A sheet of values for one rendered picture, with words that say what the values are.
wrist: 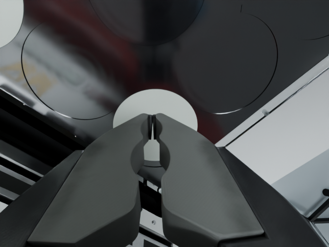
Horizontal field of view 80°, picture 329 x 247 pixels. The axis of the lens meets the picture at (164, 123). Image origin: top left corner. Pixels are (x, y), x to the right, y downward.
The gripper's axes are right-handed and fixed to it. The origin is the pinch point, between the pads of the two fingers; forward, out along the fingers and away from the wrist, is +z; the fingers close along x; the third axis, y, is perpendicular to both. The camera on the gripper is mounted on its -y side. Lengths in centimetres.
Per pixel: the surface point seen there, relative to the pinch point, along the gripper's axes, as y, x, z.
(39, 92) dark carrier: 1.9, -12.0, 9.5
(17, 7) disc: -5.8, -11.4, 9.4
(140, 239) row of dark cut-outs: 19.7, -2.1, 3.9
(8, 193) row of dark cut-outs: 9.0, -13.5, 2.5
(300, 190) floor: 125, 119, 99
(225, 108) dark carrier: 4.1, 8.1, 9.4
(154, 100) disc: 2.9, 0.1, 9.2
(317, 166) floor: 99, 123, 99
